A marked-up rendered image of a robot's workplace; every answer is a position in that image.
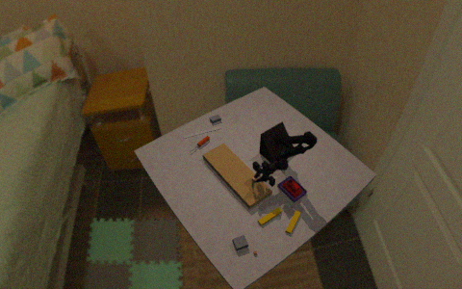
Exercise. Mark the purple shallow tray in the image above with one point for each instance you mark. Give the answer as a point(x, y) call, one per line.
point(294, 199)

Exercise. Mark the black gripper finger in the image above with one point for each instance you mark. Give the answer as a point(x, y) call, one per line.
point(258, 174)
point(263, 178)

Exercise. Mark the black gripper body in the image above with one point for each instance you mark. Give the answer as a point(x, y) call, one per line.
point(271, 179)

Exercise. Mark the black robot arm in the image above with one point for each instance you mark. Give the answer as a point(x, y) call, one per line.
point(282, 155)

